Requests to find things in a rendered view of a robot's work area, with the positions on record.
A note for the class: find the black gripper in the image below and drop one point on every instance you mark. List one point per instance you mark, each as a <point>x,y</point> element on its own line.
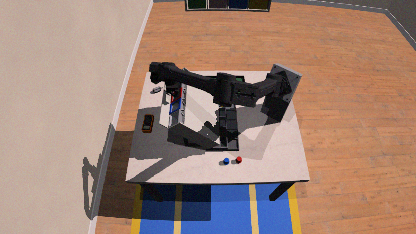
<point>173,88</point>

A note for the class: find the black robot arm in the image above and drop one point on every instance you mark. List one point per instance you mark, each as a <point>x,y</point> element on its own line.
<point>225,89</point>

